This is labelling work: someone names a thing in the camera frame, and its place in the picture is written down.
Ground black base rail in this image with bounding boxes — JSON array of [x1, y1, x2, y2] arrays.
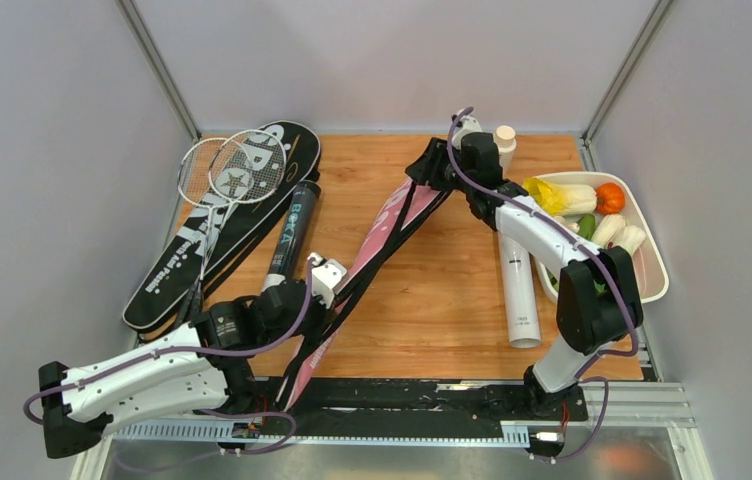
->
[[218, 377, 588, 440]]

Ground black racket cover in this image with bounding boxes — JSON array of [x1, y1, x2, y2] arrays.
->
[[122, 121, 321, 334]]

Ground green leaf vegetable toy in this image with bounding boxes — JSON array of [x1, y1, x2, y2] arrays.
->
[[577, 213, 597, 240]]

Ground orange tomato toy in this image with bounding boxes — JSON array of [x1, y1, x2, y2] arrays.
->
[[595, 182, 626, 215]]

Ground bok choy toy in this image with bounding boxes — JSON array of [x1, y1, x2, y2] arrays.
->
[[610, 225, 647, 256]]

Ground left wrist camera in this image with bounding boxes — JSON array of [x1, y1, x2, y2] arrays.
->
[[307, 252, 347, 309]]

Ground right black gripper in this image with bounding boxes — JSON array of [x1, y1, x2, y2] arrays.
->
[[406, 137, 475, 195]]

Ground white racket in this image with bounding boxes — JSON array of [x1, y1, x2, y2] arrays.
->
[[175, 136, 254, 326], [176, 129, 287, 325]]

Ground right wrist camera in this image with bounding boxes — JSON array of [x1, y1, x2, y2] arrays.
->
[[450, 114, 483, 150]]

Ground white shuttlecock tube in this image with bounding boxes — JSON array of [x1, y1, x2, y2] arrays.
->
[[498, 232, 541, 349]]

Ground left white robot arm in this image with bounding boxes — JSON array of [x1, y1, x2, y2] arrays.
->
[[23, 253, 347, 459]]

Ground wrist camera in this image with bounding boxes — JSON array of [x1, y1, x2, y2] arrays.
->
[[450, 114, 483, 150], [307, 252, 347, 309]]

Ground pink racket cover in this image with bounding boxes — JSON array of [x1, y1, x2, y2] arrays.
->
[[276, 178, 451, 411]]

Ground yellow napa cabbage toy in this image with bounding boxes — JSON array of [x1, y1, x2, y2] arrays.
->
[[522, 177, 598, 216]]

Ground white racket outer left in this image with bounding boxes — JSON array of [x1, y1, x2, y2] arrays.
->
[[175, 136, 254, 326]]

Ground beige plastic bottle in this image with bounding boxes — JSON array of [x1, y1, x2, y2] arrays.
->
[[493, 125, 517, 172]]

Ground black shuttlecock tube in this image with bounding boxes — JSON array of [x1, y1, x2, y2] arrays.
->
[[261, 180, 321, 291]]

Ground mushroom toy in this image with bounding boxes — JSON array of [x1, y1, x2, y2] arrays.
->
[[553, 216, 580, 234]]

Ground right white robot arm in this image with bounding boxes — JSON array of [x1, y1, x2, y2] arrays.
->
[[406, 107, 643, 418]]

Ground white plastic tray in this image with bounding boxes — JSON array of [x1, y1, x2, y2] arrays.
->
[[535, 171, 669, 303]]

